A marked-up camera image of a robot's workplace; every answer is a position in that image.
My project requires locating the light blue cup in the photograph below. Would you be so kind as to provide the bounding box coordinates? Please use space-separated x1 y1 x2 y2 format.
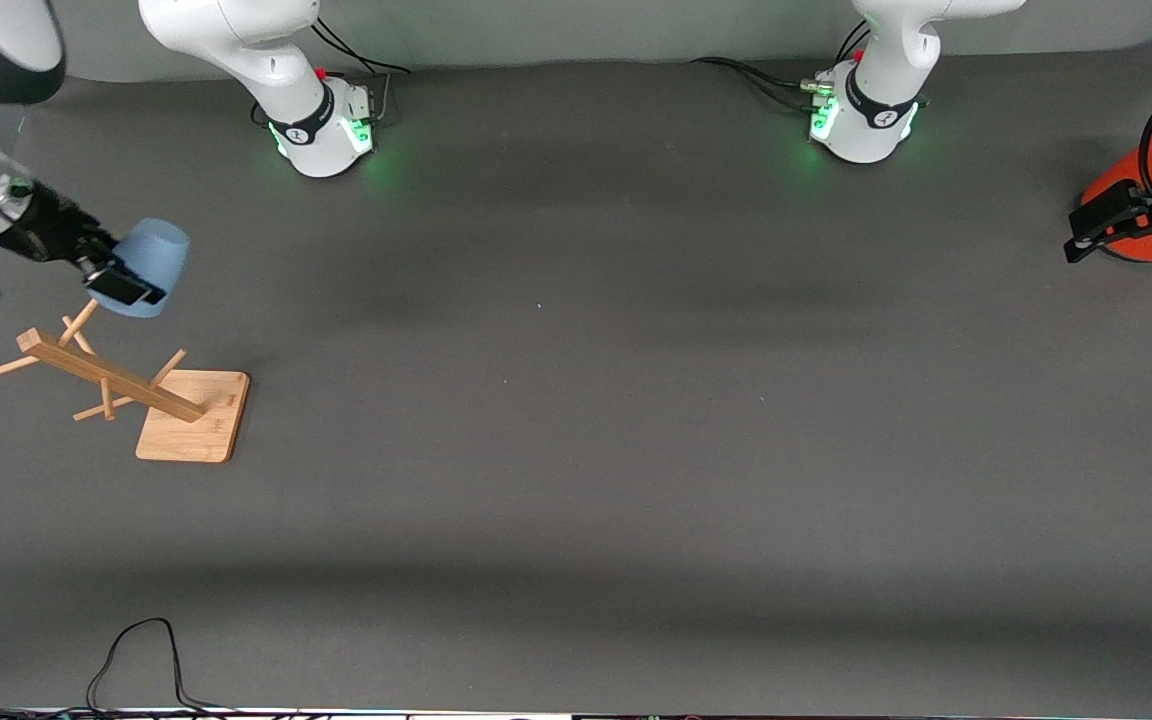
96 218 191 319

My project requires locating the orange cylinder with grey lid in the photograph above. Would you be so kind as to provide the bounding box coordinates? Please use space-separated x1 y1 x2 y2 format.
1079 112 1152 264

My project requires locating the wooden mug tree stand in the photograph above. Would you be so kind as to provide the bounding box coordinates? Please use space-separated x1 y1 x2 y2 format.
0 298 251 464

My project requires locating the black left arm base cable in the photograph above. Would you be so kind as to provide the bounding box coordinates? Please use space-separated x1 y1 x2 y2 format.
691 57 822 109
834 18 872 63

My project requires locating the black arm base cable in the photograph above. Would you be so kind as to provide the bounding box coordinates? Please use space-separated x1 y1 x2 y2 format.
691 57 822 109
311 18 412 77
834 18 872 63

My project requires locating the black right arm base cable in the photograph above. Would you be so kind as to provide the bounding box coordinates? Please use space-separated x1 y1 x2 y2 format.
311 18 412 77

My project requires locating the thin black looped cable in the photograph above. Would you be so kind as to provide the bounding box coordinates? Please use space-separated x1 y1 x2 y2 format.
0 617 247 720

